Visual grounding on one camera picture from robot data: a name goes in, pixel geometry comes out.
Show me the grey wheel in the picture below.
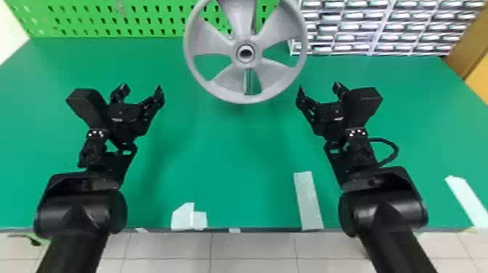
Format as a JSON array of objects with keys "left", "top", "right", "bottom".
[{"left": 182, "top": 0, "right": 309, "bottom": 105}]

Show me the black cable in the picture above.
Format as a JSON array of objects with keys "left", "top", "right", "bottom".
[{"left": 367, "top": 136, "right": 400, "bottom": 169}]

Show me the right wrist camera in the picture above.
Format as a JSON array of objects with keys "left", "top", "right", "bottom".
[{"left": 342, "top": 86, "right": 383, "bottom": 130}]

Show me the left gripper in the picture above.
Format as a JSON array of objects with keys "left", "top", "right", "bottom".
[{"left": 107, "top": 83, "right": 166, "bottom": 144}]

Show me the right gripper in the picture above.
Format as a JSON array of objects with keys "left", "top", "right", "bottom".
[{"left": 295, "top": 81, "right": 349, "bottom": 148}]

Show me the white drawer cabinet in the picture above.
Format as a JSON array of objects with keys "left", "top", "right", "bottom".
[
  {"left": 375, "top": 0, "right": 488, "bottom": 57},
  {"left": 288, "top": 0, "right": 396, "bottom": 57}
]

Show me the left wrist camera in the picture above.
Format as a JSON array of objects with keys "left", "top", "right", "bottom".
[{"left": 65, "top": 88, "right": 110, "bottom": 131}]

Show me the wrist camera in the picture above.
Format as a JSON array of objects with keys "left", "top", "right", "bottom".
[
  {"left": 342, "top": 86, "right": 383, "bottom": 130},
  {"left": 65, "top": 88, "right": 110, "bottom": 131}
]

